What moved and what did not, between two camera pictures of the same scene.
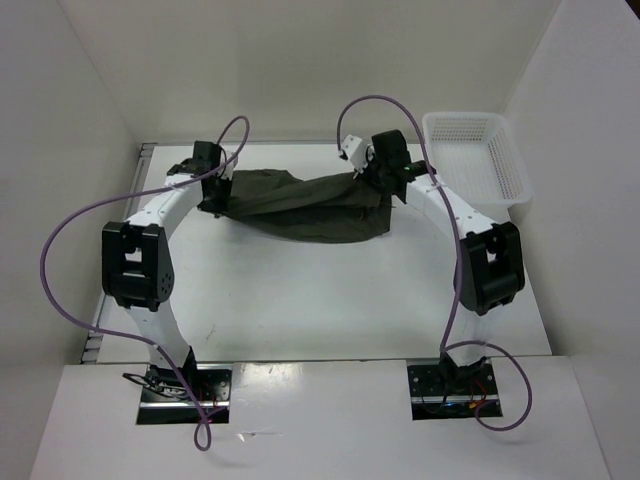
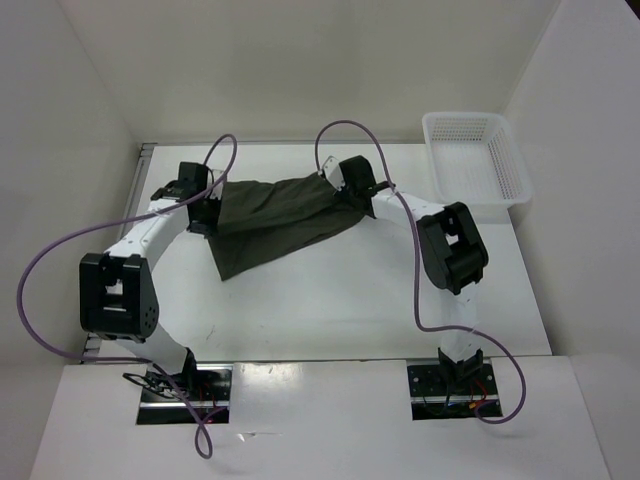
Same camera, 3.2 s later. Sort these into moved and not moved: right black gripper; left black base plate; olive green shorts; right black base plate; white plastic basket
Moved: olive green shorts; right black gripper
Not moved: right black base plate; left black base plate; white plastic basket
